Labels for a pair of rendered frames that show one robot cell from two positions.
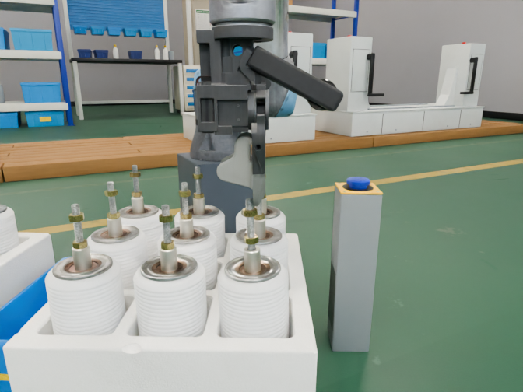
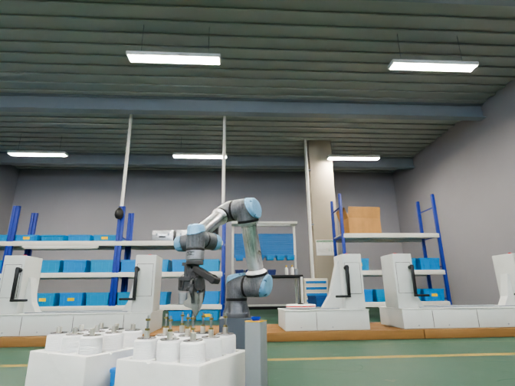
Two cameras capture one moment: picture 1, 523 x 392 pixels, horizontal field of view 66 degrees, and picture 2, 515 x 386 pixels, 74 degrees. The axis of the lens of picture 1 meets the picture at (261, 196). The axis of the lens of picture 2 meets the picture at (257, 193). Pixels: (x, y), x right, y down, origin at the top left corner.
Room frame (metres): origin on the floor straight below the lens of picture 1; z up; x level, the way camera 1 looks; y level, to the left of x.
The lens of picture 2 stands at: (-0.71, -0.78, 0.42)
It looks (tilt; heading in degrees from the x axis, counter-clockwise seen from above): 16 degrees up; 23
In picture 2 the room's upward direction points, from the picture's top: 1 degrees counter-clockwise
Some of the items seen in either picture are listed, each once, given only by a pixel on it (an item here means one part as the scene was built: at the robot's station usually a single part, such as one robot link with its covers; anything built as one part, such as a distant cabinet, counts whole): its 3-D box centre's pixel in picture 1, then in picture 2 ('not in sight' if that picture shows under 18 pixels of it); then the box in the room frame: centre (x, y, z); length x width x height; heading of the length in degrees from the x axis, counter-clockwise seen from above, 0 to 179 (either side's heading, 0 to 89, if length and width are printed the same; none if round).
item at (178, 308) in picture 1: (173, 326); (168, 364); (0.49, 0.12, 0.16); 0.10 x 0.10 x 0.18
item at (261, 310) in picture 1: (254, 327); (192, 366); (0.49, 0.01, 0.16); 0.10 x 0.10 x 0.18
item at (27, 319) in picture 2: not in sight; (86, 292); (1.87, 2.22, 0.45); 1.45 x 0.57 x 0.74; 117
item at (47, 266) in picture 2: not in sight; (55, 267); (3.46, 4.87, 0.90); 0.50 x 0.38 x 0.21; 28
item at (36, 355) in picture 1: (191, 320); (185, 377); (0.61, 0.12, 0.09); 0.39 x 0.39 x 0.18; 89
